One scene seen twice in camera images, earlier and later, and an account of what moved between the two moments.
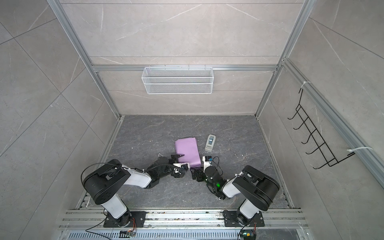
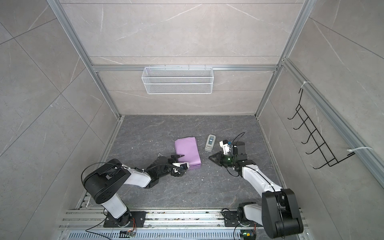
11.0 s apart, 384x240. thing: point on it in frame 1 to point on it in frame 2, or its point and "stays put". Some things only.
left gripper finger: (174, 158) stays put
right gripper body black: (202, 176) to (229, 160)
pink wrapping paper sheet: (187, 148) stays put
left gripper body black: (173, 171) stays put
